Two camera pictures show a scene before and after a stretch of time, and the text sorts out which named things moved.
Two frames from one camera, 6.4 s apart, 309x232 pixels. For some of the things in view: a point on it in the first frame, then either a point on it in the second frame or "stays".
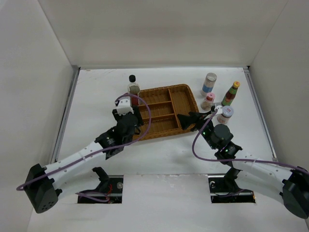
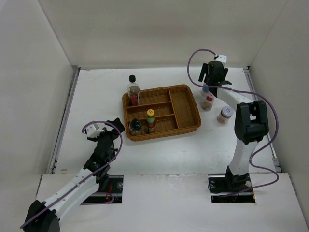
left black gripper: [136, 113] to [106, 132]
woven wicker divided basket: [166, 103] stays
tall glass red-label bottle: [133, 88] stays
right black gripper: [186, 121] to [205, 68]
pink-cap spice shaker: [206, 104] stays
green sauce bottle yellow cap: [230, 94] to [150, 124]
